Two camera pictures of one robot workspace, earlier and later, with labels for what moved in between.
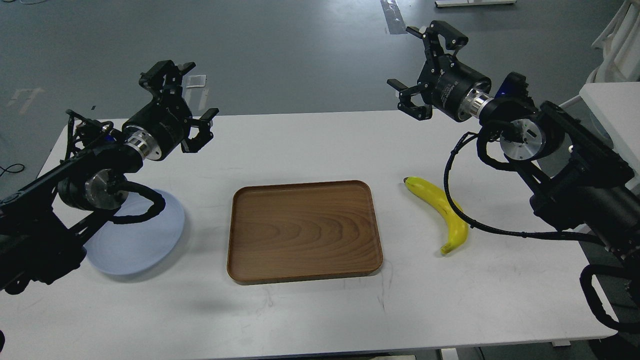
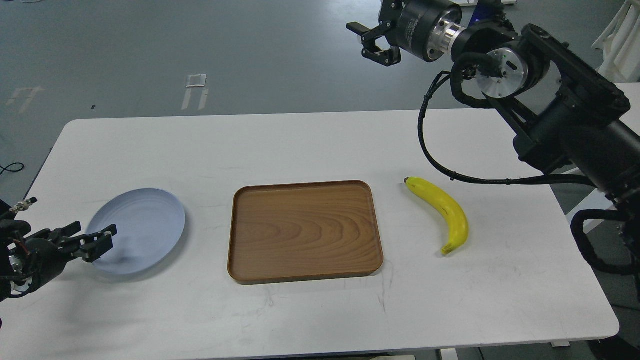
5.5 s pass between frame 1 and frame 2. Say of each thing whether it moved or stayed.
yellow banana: stayed
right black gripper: moved
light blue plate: stayed
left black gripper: moved
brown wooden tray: stayed
